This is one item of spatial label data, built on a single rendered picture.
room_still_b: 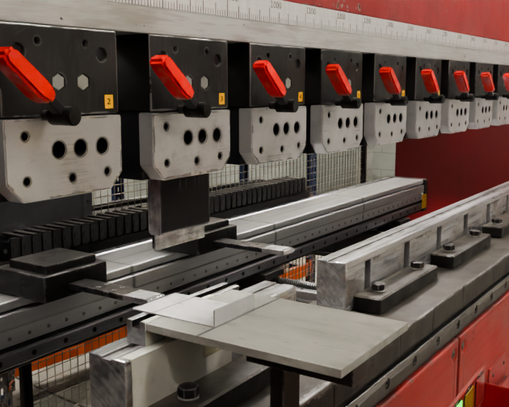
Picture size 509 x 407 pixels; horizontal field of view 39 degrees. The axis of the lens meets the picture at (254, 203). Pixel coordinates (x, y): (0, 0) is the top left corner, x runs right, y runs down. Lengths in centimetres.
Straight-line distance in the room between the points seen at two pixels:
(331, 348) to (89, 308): 49
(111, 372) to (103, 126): 29
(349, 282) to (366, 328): 46
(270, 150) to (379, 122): 37
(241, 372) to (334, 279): 39
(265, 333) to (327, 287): 50
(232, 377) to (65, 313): 31
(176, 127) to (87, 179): 15
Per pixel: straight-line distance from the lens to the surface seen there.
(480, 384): 123
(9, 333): 109
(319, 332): 86
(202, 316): 91
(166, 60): 79
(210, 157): 91
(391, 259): 152
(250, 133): 99
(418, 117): 154
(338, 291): 133
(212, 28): 93
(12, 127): 70
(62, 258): 110
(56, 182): 73
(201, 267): 139
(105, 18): 79
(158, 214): 90
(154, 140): 83
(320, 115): 116
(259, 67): 95
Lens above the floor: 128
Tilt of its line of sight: 9 degrees down
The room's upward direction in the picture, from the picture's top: straight up
